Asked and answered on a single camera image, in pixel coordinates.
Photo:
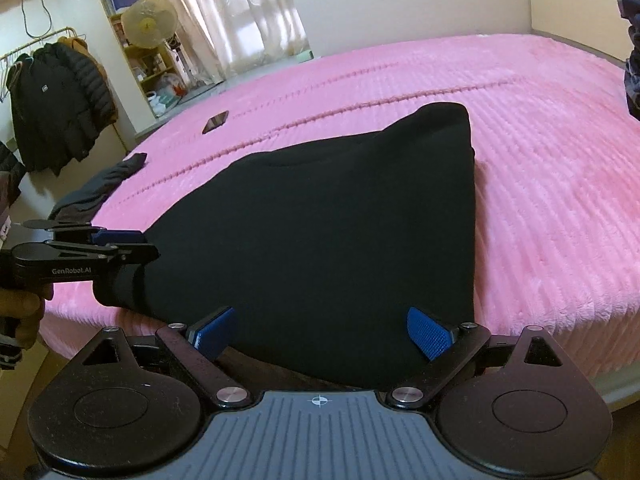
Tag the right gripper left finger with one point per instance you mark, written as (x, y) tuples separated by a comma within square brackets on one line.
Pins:
[(196, 348)]

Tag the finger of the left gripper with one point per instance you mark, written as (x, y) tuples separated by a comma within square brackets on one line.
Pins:
[(128, 253), (80, 233)]

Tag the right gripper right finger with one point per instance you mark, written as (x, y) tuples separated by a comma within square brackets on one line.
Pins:
[(448, 351)]

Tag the black garment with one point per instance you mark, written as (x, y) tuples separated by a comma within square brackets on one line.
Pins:
[(322, 249)]

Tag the clothes rack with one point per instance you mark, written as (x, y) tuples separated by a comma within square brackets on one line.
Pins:
[(26, 27)]

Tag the stack of folded clothes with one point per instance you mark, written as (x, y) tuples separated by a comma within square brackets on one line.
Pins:
[(630, 11)]

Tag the person left hand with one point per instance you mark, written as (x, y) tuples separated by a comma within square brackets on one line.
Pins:
[(27, 307)]

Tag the grey garment on bed edge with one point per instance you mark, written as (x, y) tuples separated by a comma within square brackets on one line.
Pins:
[(82, 205)]

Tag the black puffer jacket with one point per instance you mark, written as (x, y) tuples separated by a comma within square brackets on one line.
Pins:
[(60, 103)]

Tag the small black phone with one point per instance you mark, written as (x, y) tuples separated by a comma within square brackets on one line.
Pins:
[(215, 122)]

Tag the wooden shelf unit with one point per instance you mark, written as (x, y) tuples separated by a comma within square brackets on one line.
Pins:
[(163, 100)]

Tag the white standing fan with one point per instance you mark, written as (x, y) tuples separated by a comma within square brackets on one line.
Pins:
[(153, 48)]

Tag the pink fleece bed blanket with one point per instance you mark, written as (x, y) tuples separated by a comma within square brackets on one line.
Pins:
[(556, 173)]

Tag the beige curtain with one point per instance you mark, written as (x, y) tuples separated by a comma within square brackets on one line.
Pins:
[(231, 37)]

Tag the bed headboard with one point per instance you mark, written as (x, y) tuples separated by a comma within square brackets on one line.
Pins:
[(593, 25)]

